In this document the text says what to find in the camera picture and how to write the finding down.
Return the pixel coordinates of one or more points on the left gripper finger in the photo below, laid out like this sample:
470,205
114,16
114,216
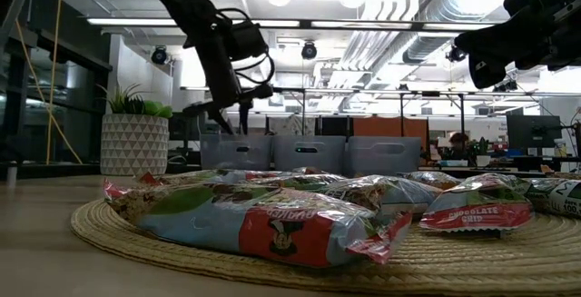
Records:
223,122
244,117

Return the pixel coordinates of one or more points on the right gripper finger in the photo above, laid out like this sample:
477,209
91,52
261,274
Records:
492,38
488,72

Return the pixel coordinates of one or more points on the granola bar red wrapper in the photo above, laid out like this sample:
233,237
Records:
150,179
254,174
476,215
204,224

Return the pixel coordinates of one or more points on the grey plastic bin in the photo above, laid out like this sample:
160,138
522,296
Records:
386,158
318,156
227,156

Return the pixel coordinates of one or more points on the black ceiling spotlight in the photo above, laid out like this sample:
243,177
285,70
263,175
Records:
454,55
159,55
309,51

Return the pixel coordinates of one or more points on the black computer monitor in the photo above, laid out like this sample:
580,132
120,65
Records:
533,131

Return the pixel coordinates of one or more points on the small potted plant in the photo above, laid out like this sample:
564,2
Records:
482,158

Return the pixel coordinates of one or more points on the succulent in white patterned pot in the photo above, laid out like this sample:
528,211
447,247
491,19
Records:
136,151

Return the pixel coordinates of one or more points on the orange partition panel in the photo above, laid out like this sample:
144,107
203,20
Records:
386,126

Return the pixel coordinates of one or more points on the round woven straw placemat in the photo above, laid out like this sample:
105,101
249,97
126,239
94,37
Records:
454,260

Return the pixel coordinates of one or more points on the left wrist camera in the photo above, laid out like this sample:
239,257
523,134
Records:
247,40

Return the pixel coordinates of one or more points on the black workstation frame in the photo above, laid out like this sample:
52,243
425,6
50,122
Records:
462,115

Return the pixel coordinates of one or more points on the black overhead frame bar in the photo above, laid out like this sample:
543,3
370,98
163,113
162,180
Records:
305,23

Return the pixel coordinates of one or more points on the black aluminium table frame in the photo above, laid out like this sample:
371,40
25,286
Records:
16,6

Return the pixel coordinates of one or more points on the grey metal post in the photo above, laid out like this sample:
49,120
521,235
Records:
11,172

